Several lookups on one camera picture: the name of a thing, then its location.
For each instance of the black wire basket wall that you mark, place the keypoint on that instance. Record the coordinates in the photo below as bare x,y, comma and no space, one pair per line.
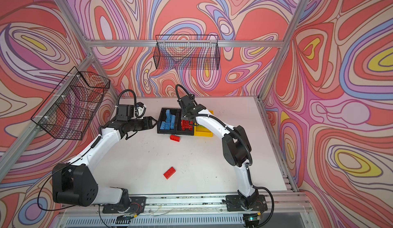
70,108
187,52

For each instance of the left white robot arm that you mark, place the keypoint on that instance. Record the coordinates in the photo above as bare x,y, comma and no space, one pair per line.
73,183

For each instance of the black plastic bin middle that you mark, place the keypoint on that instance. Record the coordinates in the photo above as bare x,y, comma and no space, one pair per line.
178,130

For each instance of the yellow plastic bin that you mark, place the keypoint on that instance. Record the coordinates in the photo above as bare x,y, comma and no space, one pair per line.
201,131

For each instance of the black wire basket back wall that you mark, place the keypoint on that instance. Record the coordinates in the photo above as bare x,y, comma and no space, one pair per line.
187,52

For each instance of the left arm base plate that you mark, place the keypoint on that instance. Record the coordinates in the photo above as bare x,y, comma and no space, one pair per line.
135,205

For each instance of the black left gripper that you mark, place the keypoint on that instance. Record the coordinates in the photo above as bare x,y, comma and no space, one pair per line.
149,124

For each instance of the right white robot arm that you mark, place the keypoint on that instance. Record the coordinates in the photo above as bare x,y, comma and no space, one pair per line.
235,145

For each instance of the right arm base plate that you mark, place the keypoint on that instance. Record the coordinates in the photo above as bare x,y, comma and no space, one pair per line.
237,203

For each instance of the red lego brick front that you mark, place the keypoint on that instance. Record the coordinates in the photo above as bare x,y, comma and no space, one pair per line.
169,173

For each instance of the black wire basket left wall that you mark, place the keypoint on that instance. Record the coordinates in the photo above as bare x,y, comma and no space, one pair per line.
70,108

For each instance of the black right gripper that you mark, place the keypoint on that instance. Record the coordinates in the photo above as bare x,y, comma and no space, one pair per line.
184,113

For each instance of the aluminium front rail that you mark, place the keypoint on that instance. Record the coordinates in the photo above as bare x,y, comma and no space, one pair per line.
292,210

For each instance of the black plastic bin left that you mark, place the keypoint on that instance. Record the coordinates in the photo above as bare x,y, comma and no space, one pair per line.
162,117

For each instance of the blue lego brick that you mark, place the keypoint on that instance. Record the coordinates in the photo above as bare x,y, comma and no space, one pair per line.
172,122
168,116
164,126

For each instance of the red lego brick small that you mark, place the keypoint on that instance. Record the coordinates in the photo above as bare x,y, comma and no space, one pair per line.
175,138

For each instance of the black plastic bin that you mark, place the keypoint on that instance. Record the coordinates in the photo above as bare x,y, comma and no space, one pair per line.
162,117
178,130

